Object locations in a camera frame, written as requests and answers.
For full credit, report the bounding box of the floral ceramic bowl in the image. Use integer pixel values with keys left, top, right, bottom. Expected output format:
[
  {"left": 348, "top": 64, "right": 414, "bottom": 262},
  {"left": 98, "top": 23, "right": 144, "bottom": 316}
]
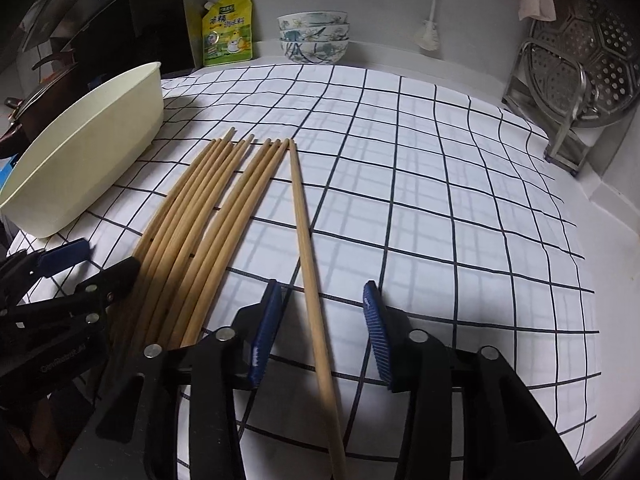
[
  {"left": 280, "top": 37, "right": 349, "bottom": 65},
  {"left": 277, "top": 11, "right": 349, "bottom": 28},
  {"left": 278, "top": 24, "right": 350, "bottom": 42}
]

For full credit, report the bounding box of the perforated metal steamer plate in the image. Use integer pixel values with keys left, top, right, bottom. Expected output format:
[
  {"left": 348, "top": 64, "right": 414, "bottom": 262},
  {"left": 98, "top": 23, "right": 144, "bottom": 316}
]
[{"left": 527, "top": 0, "right": 640, "bottom": 128}]

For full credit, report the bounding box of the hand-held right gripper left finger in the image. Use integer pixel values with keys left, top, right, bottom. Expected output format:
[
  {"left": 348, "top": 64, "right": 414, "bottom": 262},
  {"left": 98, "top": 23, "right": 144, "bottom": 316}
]
[{"left": 55, "top": 279, "right": 283, "bottom": 480}]

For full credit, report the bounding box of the yellow seasoning pouch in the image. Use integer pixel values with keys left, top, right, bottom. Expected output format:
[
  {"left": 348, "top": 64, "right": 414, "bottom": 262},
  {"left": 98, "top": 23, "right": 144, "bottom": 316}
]
[{"left": 201, "top": 0, "right": 256, "bottom": 67}]

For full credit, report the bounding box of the bunch of wooden chopsticks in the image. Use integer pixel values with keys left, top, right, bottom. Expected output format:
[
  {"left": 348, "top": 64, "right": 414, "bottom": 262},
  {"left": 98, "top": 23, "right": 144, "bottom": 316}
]
[{"left": 107, "top": 127, "right": 292, "bottom": 361}]

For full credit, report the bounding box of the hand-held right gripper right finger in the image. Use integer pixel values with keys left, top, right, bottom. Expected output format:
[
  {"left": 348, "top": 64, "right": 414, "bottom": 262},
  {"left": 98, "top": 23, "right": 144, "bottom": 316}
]
[{"left": 362, "top": 280, "right": 583, "bottom": 480}]

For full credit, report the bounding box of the blue plastic item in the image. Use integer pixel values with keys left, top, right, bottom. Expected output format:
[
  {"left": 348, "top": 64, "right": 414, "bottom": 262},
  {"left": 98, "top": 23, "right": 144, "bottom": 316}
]
[{"left": 0, "top": 157, "right": 21, "bottom": 192}]

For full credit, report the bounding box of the brown cooking pot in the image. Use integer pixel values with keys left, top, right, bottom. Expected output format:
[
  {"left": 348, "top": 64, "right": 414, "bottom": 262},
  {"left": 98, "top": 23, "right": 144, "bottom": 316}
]
[{"left": 0, "top": 47, "right": 81, "bottom": 158}]

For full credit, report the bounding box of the white long-handled brush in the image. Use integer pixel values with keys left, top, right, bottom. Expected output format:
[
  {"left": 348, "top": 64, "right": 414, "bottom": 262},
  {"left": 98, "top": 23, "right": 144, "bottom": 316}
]
[{"left": 414, "top": 0, "right": 443, "bottom": 51}]

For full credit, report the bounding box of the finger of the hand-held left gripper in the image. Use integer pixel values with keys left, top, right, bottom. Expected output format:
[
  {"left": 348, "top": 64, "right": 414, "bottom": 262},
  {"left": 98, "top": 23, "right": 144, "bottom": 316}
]
[
  {"left": 0, "top": 238, "right": 92, "bottom": 306},
  {"left": 0, "top": 257, "right": 141, "bottom": 341}
]

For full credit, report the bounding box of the white black checked cloth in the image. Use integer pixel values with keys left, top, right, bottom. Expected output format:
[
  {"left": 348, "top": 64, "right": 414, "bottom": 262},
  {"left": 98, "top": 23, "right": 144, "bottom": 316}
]
[{"left": 7, "top": 62, "right": 601, "bottom": 480}]

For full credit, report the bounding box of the stainless steel rack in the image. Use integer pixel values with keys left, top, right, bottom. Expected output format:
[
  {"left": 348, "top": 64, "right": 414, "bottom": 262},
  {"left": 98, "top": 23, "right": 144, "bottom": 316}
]
[{"left": 502, "top": 40, "right": 606, "bottom": 178}]

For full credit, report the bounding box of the cream plastic basin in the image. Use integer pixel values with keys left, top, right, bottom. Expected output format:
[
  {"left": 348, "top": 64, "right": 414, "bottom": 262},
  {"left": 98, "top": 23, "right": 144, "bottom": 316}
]
[{"left": 0, "top": 61, "right": 166, "bottom": 239}]

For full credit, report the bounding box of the long bamboo chopstick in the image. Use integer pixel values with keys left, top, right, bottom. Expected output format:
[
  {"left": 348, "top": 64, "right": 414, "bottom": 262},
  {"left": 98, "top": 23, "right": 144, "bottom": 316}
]
[{"left": 289, "top": 139, "right": 348, "bottom": 480}]

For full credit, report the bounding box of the metal pot lid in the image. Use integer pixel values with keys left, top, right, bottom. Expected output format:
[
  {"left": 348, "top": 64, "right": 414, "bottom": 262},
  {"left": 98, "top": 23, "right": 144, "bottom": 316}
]
[{"left": 17, "top": 52, "right": 81, "bottom": 111}]

